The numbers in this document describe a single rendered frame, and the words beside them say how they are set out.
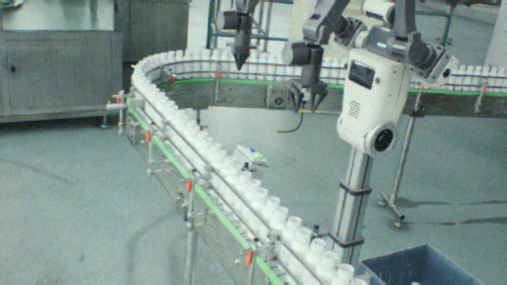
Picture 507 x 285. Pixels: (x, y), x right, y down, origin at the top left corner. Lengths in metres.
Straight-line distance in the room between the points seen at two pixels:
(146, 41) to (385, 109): 5.20
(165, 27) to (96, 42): 2.32
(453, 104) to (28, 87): 3.33
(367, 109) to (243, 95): 1.43
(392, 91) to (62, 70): 3.33
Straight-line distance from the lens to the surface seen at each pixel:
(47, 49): 4.76
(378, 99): 2.04
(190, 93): 3.26
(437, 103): 3.83
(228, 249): 1.80
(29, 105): 4.88
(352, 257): 2.43
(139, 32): 6.93
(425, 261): 2.01
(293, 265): 1.50
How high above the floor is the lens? 1.92
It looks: 23 degrees down
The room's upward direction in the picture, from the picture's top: 7 degrees clockwise
